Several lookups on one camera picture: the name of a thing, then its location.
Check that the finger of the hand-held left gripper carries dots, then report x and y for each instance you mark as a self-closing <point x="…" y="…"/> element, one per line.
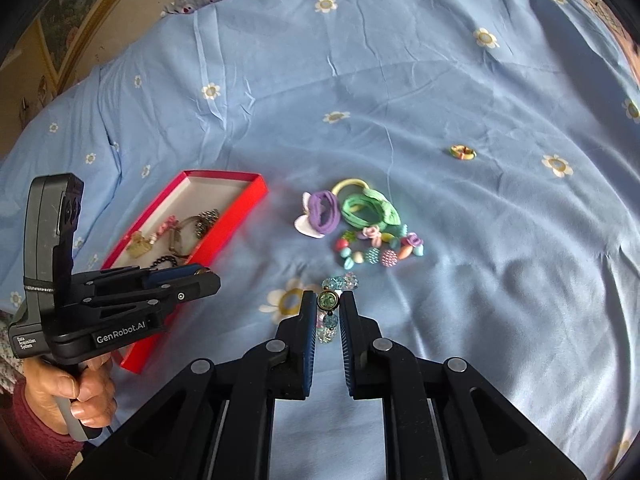
<point x="190" y="292"/>
<point x="175" y="272"/>

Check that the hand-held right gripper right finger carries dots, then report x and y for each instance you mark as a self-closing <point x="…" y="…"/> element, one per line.
<point x="348" y="345"/>

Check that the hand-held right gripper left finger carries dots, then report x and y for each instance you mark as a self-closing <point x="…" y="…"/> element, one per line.
<point x="309" y="345"/>

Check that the yellow hair claw clip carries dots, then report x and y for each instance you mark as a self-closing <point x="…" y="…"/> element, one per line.
<point x="139" y="242"/>

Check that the pink hair clip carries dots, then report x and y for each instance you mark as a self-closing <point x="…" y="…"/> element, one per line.
<point x="167" y="225"/>

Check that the red cardboard box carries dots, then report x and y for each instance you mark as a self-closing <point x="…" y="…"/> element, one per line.
<point x="220" y="240"/>

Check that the person's left forearm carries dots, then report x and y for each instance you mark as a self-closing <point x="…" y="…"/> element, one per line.
<point x="30" y="445"/>

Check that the person's left hand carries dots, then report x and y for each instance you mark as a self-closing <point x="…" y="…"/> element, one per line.
<point x="50" y="385"/>

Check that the grey patterned cloth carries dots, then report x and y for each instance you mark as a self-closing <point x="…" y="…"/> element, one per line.
<point x="7" y="360"/>

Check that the blue floral bedsheet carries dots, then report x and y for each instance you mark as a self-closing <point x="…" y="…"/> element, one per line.
<point x="450" y="260"/>

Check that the orange patterned quilt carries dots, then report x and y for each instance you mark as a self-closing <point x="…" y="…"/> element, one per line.
<point x="620" y="30"/>

